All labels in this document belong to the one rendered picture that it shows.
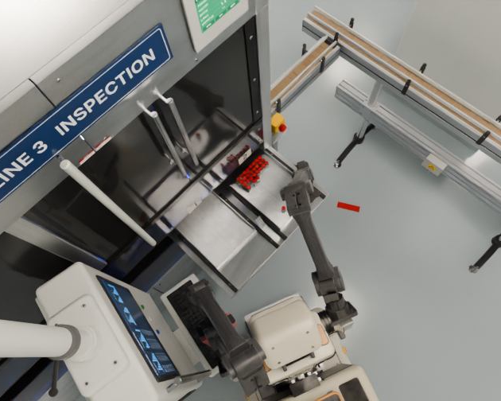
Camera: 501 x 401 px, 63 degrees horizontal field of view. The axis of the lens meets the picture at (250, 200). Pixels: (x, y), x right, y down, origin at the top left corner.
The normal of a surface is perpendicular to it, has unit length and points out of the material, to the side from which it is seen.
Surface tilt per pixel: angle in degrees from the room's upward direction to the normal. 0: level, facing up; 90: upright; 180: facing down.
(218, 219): 0
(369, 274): 0
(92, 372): 0
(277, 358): 48
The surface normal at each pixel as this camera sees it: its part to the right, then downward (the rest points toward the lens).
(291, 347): 0.25, 0.39
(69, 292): -0.06, -0.36
